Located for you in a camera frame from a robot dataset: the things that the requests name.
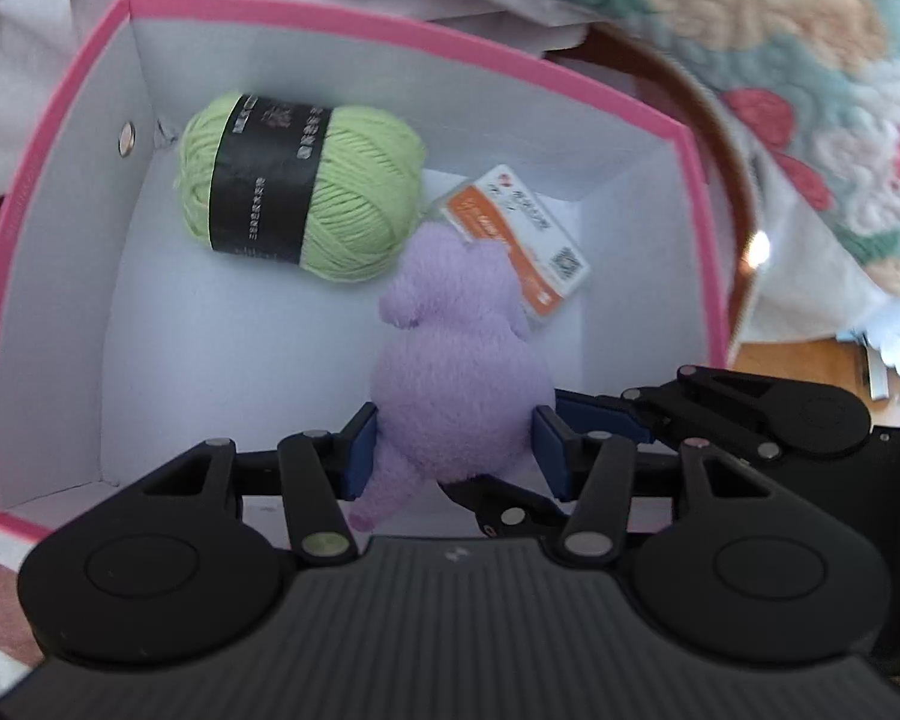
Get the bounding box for orange label plastic box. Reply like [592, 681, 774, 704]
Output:
[427, 163, 593, 323]

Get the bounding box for pink cardboard box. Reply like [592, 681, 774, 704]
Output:
[0, 0, 732, 545]

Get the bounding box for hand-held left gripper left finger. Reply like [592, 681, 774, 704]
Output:
[141, 401, 380, 565]

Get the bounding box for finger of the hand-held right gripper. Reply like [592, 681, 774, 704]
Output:
[555, 365, 796, 462]
[441, 478, 571, 539]

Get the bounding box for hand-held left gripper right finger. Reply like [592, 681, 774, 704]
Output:
[532, 405, 779, 567]

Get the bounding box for floral quilt bedspread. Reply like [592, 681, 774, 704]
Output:
[0, 0, 900, 376]

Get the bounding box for green yarn ball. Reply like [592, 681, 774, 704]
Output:
[174, 90, 427, 284]

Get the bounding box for papers under bed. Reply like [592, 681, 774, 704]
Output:
[840, 326, 900, 402]

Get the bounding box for floral quilt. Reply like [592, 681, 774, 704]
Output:
[0, 0, 900, 301]

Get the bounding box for purple plush toy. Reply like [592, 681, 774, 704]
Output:
[347, 223, 560, 533]

